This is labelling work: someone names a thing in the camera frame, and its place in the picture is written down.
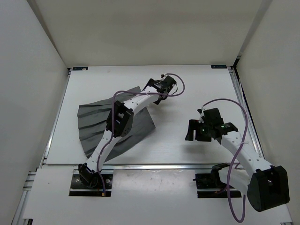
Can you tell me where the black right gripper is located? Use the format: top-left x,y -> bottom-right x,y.
185,119 -> 212,142

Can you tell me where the grey pleated skirt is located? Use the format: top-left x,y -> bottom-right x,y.
77,98 -> 156,161

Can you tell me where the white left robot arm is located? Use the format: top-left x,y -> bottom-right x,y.
77,73 -> 177,189

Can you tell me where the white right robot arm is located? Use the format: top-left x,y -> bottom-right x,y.
185,108 -> 290,212

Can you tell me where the blue right corner label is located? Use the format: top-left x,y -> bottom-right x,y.
211,65 -> 227,69

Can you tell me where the blue corner label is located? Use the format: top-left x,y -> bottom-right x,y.
72,67 -> 89,71
211,65 -> 227,69

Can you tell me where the blue left corner label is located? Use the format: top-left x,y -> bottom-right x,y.
72,67 -> 89,71

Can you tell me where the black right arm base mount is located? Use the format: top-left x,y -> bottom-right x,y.
193,173 -> 227,199

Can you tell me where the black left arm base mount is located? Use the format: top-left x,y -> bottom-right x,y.
69,170 -> 113,197

